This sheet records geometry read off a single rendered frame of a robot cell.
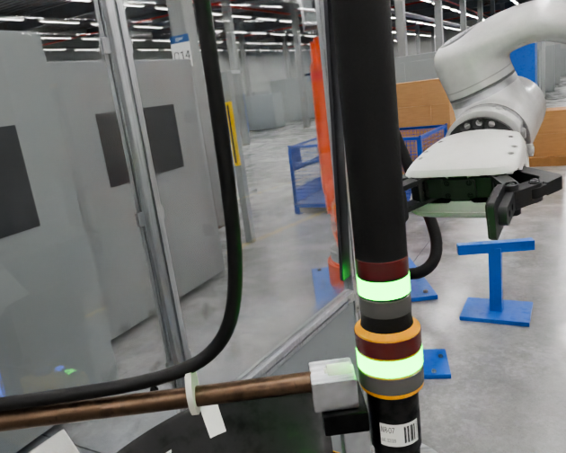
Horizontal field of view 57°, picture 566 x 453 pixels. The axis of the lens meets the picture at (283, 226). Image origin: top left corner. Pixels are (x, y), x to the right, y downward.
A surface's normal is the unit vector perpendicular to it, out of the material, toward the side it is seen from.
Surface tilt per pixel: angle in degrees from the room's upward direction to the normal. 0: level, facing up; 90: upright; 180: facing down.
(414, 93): 90
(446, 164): 20
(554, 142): 90
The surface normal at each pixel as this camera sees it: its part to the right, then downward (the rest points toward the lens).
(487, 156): -0.24, -0.84
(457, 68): -0.64, 0.42
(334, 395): 0.03, 0.25
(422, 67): -0.47, 0.28
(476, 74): -0.27, 0.41
